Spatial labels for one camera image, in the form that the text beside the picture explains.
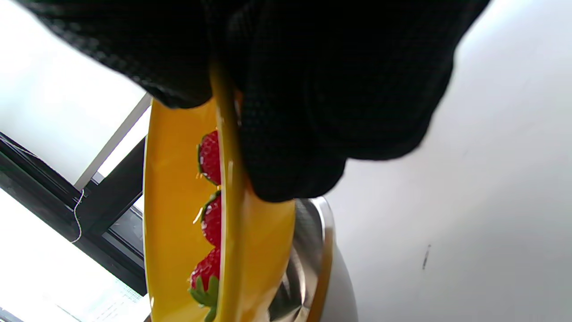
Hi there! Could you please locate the person's right hand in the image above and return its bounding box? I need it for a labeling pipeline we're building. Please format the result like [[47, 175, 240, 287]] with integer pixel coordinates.
[[13, 0, 492, 203]]

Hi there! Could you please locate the red strawberry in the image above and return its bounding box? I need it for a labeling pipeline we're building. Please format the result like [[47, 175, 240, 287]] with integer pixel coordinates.
[[198, 130, 223, 186], [188, 248, 222, 322], [201, 191, 223, 248]]

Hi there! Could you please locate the stainless steel mixing bowl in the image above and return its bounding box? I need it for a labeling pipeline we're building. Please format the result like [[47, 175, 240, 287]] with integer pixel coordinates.
[[267, 197, 358, 322]]

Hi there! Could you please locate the yellow plastic bowl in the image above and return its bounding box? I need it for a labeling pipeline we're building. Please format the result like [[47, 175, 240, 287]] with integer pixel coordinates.
[[143, 63, 297, 322]]

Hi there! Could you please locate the wide white roller blind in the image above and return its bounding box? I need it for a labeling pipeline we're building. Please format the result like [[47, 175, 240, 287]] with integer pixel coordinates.
[[0, 0, 149, 185]]

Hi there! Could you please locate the black window frame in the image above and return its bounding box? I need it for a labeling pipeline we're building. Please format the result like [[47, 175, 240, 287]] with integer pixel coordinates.
[[0, 132, 148, 296]]

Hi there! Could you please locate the white blind cord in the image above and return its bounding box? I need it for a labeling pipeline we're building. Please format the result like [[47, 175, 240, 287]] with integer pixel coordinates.
[[71, 189, 86, 245]]

